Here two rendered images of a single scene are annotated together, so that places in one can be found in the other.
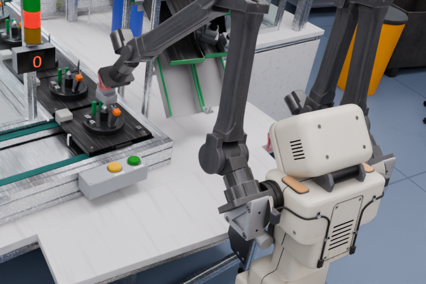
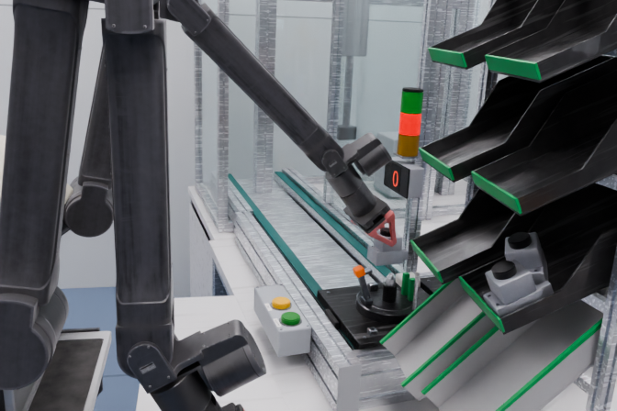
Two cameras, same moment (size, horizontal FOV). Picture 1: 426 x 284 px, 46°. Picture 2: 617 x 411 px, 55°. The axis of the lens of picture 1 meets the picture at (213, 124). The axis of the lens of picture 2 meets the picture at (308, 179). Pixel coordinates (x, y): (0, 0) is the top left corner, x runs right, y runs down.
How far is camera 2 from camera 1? 199 cm
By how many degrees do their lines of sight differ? 103
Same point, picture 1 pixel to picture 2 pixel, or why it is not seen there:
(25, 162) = (334, 277)
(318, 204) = not seen: outside the picture
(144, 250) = not seen: hidden behind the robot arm
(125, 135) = (355, 319)
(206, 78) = (509, 383)
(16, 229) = (246, 286)
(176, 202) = (231, 398)
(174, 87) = (452, 332)
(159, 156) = (327, 374)
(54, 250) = (203, 301)
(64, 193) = not seen: hidden behind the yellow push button
